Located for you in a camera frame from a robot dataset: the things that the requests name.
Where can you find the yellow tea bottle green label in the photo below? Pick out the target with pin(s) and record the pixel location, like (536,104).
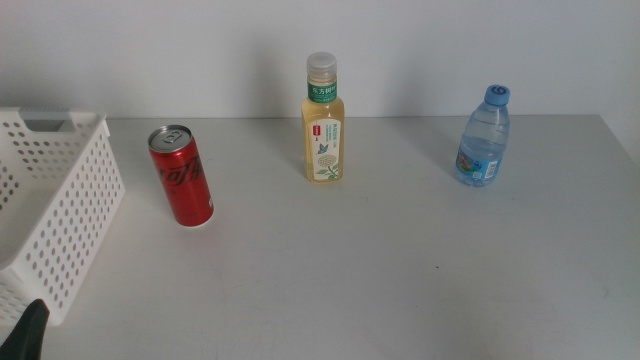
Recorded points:
(322,125)

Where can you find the red cola can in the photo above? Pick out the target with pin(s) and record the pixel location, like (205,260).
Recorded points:
(182,185)

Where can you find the clear water bottle blue cap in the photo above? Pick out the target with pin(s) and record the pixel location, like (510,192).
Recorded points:
(482,145)

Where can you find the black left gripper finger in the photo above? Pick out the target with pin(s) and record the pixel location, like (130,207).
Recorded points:
(27,335)

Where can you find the white perforated plastic basket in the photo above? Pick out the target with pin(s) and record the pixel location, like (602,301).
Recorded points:
(97,132)

